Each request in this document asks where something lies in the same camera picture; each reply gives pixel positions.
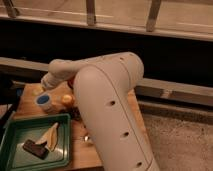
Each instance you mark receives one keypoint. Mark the metal strainer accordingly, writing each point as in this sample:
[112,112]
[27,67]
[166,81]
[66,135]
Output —
[88,139]

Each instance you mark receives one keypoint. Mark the red-brown bowl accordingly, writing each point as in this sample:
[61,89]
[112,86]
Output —
[70,83]

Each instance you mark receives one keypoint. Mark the wooden table board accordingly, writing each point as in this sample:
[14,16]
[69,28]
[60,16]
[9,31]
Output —
[83,155]

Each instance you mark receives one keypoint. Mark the green plastic tray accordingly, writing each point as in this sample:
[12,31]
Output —
[14,158]

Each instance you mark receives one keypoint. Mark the white cup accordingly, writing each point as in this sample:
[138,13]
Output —
[48,107]

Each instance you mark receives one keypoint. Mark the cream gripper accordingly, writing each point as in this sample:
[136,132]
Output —
[38,90]

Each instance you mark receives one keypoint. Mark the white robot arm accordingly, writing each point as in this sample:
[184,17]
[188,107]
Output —
[101,85]

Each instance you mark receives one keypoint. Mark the dark pine cone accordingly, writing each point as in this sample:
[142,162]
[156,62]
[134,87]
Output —
[74,113]

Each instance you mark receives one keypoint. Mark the dark brown block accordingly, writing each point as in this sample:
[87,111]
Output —
[38,150]

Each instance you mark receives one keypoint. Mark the small yellow cup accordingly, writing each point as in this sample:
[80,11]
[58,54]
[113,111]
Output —
[67,100]

